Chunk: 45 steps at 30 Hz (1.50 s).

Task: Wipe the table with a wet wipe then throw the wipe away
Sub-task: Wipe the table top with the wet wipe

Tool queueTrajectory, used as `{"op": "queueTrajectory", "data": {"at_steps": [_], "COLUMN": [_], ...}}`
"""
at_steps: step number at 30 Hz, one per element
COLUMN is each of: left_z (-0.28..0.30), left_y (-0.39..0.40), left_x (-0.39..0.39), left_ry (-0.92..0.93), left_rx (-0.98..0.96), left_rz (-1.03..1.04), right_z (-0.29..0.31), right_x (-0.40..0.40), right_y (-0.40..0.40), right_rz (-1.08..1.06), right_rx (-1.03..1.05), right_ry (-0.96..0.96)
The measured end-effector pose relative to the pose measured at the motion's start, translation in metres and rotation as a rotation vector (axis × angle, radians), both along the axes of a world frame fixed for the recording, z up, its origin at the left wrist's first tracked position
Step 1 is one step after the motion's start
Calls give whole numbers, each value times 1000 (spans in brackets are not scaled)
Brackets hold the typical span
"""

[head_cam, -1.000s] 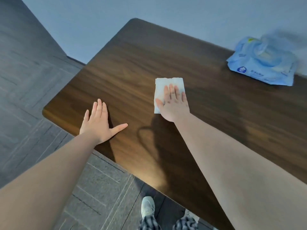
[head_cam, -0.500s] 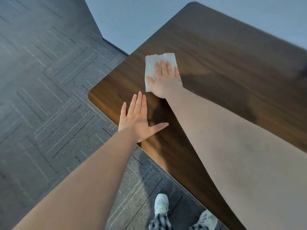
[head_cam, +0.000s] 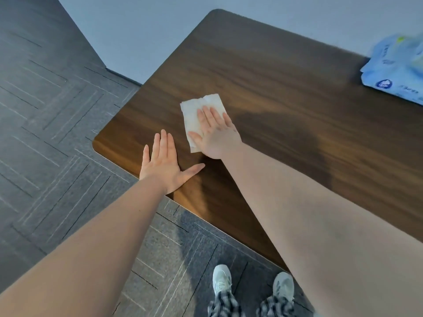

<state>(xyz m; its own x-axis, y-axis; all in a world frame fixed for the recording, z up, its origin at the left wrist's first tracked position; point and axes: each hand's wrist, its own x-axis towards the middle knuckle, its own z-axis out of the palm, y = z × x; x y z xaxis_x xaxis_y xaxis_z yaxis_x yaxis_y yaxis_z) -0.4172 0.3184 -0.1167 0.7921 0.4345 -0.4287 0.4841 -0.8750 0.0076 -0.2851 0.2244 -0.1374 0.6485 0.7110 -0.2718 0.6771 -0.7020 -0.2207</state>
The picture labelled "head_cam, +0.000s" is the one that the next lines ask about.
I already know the person's left hand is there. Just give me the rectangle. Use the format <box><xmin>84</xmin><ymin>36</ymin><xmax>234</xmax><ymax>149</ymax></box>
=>
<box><xmin>139</xmin><ymin>129</ymin><xmax>206</xmax><ymax>195</ymax></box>

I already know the person's right hand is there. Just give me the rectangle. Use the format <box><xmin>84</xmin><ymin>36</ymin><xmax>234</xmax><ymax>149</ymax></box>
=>
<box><xmin>188</xmin><ymin>106</ymin><xmax>242</xmax><ymax>160</ymax></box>

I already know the white wet wipe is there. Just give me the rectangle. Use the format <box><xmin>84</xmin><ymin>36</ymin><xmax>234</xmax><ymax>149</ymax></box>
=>
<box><xmin>180</xmin><ymin>94</ymin><xmax>227</xmax><ymax>153</ymax></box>

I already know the person's right forearm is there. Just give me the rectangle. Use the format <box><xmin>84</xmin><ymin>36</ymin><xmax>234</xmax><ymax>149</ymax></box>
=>
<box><xmin>220</xmin><ymin>143</ymin><xmax>423</xmax><ymax>317</ymax></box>

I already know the person's left forearm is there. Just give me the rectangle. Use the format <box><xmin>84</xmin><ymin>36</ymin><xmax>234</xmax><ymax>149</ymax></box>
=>
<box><xmin>0</xmin><ymin>179</ymin><xmax>170</xmax><ymax>317</ymax></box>

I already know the person's white left shoe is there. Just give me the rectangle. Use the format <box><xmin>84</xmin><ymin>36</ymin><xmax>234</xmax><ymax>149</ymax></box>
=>
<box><xmin>212</xmin><ymin>265</ymin><xmax>233</xmax><ymax>297</ymax></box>

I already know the person's white shoe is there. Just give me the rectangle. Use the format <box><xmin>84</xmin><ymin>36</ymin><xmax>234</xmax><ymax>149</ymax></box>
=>
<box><xmin>212</xmin><ymin>265</ymin><xmax>233</xmax><ymax>297</ymax></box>
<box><xmin>273</xmin><ymin>272</ymin><xmax>295</xmax><ymax>303</ymax></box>

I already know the person's plaid left trouser leg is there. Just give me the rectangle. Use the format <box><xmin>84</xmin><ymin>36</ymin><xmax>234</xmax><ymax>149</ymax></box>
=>
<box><xmin>208</xmin><ymin>291</ymin><xmax>246</xmax><ymax>317</ymax></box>

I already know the person's plaid trouser leg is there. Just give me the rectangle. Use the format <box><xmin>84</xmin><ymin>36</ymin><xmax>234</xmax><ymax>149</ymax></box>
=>
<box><xmin>256</xmin><ymin>295</ymin><xmax>295</xmax><ymax>317</ymax></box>
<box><xmin>208</xmin><ymin>291</ymin><xmax>246</xmax><ymax>317</ymax></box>

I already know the person's white right shoe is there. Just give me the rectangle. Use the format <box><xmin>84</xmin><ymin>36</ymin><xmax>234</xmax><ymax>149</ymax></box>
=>
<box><xmin>273</xmin><ymin>272</ymin><xmax>295</xmax><ymax>303</ymax></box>

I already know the person's plaid right trouser leg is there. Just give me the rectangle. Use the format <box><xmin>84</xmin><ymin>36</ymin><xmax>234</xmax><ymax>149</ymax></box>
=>
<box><xmin>256</xmin><ymin>295</ymin><xmax>295</xmax><ymax>317</ymax></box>

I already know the blue wet wipes pack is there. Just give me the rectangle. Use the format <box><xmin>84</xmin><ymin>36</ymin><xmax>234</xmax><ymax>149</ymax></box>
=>
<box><xmin>360</xmin><ymin>32</ymin><xmax>423</xmax><ymax>106</ymax></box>

